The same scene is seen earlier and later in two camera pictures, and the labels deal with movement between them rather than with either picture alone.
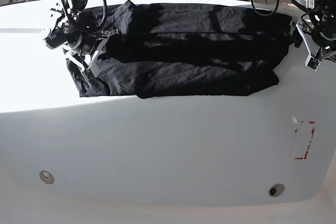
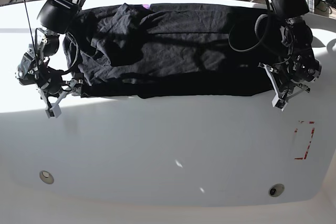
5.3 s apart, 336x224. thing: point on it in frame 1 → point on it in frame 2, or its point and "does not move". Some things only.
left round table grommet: x=46 y=177 does not move
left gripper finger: x=319 y=57 → x=301 y=88
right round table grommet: x=276 y=190 does not move
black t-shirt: x=159 y=50 does not move
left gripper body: x=324 y=38 → x=286 y=83
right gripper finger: x=93 y=65 → x=72 y=83
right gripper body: x=84 y=44 → x=54 y=85
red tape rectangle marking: x=314 y=123 does not move
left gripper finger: x=311 y=61 → x=277 y=101
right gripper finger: x=77 y=63 → x=54 y=109
